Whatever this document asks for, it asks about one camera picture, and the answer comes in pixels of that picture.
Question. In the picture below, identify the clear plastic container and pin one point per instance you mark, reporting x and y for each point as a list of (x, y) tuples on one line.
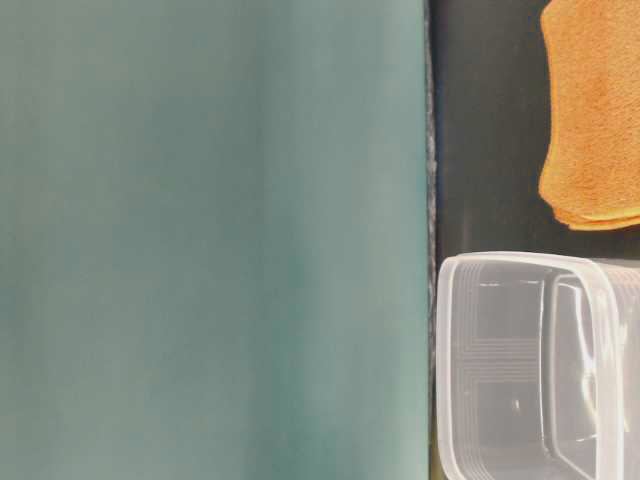
[(537, 367)]

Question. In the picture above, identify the folded orange towel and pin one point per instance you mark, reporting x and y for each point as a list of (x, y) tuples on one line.
[(590, 177)]

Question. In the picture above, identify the teal backdrop curtain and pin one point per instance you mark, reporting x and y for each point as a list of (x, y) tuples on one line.
[(213, 240)]

